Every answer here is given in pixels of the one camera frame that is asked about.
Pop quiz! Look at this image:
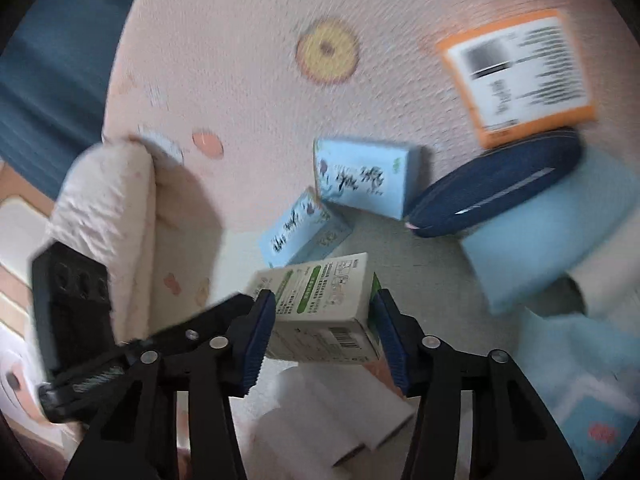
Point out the white paper roll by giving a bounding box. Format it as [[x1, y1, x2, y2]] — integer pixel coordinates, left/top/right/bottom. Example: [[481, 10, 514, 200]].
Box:
[[256, 367, 364, 479], [567, 226, 639, 318], [294, 363, 414, 451]]

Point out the light blue tea box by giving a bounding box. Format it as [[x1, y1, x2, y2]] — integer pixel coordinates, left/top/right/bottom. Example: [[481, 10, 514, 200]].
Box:
[[259, 188, 352, 268], [314, 138, 422, 220]]

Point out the blue wet wipes pack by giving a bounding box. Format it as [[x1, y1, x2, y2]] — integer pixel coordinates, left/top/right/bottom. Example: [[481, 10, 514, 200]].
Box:
[[515, 310, 639, 479]]

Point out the dark blue denim pouch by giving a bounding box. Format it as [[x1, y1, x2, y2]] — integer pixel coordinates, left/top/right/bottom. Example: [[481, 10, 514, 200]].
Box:
[[407, 127, 585, 238]]

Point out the orange tissue pack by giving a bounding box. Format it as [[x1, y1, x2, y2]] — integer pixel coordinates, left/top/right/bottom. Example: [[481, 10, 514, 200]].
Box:
[[437, 9, 597, 150]]

